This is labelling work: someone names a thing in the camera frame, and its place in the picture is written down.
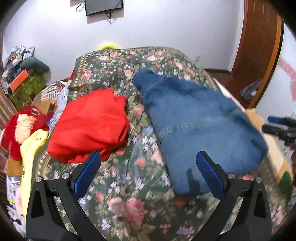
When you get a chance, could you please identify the blue denim jacket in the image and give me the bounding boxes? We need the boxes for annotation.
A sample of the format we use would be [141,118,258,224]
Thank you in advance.
[132,69,268,196]

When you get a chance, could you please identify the dark clothes on floor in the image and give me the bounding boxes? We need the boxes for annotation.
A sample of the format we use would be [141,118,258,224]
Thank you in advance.
[240,79,262,103]

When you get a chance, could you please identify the colourful cushion green red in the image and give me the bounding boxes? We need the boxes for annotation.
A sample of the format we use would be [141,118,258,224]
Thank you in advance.
[278,171,292,200]

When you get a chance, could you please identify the brown wooden door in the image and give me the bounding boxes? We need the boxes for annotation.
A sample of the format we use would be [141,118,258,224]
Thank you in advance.
[230,1,284,108]

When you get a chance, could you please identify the floral green bedspread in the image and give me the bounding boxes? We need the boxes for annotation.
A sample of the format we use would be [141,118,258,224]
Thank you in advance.
[30,46,292,241]

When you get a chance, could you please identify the red plush toy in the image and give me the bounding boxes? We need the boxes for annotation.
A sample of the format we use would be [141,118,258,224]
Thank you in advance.
[1,104,53,161]

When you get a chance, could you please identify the red folded garment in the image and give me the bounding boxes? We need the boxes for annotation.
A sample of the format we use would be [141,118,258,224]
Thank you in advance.
[47,88,130,163]

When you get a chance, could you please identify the green patterned bag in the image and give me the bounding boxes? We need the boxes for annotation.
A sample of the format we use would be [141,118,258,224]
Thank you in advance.
[10,75,46,111]

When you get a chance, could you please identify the orange box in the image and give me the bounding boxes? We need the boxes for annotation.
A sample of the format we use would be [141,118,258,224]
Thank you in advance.
[10,70,29,92]

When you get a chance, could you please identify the yellow round object behind bed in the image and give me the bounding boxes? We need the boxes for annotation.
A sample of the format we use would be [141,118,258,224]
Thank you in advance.
[97,42,120,50]

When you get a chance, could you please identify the pink heart wall decoration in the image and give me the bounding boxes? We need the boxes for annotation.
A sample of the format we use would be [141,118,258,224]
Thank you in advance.
[277,57,296,102]

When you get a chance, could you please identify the wall mounted black monitor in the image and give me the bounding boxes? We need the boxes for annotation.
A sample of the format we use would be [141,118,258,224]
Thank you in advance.
[84,0,123,16]

